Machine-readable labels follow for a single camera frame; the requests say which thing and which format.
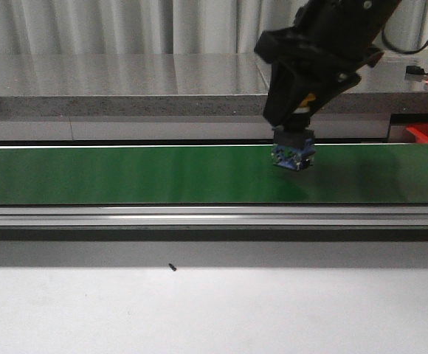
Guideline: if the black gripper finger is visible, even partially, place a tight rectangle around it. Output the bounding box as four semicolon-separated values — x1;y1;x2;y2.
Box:
254;27;328;129
283;72;361;129

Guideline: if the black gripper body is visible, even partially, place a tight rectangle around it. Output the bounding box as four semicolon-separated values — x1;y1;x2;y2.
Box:
294;1;400;74

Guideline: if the yellow mushroom push button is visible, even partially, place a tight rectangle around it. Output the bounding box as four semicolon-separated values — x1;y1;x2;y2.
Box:
272;93;317;172

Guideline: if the green conveyor belt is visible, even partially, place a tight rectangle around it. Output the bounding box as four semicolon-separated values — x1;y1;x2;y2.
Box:
0;144;428;206

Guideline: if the grey stone counter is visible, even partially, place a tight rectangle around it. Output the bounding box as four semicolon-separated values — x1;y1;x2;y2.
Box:
0;50;428;142

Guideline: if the white pleated curtain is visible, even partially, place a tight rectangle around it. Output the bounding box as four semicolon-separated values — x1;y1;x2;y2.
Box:
0;1;428;55

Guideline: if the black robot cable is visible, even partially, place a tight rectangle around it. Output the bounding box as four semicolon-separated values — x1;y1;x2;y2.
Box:
380;0;428;55

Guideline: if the aluminium conveyor frame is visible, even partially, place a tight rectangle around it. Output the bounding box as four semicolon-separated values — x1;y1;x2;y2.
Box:
0;205;428;230

